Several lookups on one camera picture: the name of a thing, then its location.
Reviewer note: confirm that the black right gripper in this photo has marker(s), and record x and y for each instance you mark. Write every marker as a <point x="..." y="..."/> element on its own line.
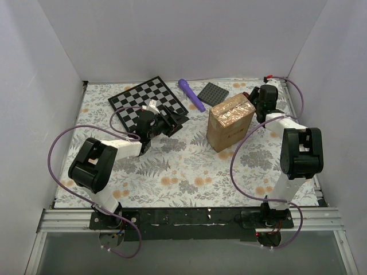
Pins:
<point x="254" y="95"/>

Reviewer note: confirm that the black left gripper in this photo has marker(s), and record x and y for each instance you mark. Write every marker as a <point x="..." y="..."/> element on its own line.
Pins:
<point x="169" y="123"/>

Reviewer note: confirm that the brown taped cardboard box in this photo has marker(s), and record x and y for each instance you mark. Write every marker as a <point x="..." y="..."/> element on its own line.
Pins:
<point x="229" y="121"/>

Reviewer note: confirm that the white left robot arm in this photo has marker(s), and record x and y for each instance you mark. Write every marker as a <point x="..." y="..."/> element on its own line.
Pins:
<point x="92" y="167"/>

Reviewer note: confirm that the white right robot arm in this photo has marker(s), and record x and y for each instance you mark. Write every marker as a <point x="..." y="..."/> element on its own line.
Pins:
<point x="301" y="155"/>

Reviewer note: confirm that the black white checkerboard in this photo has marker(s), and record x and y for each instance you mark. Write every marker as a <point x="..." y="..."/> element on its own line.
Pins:
<point x="141" y="95"/>

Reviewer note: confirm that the dark grey studded plate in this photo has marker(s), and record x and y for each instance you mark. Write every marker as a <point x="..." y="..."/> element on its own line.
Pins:
<point x="212" y="94"/>

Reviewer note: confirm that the purple cylindrical handle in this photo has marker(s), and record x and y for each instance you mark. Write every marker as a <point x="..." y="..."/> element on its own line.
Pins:
<point x="183" y="84"/>

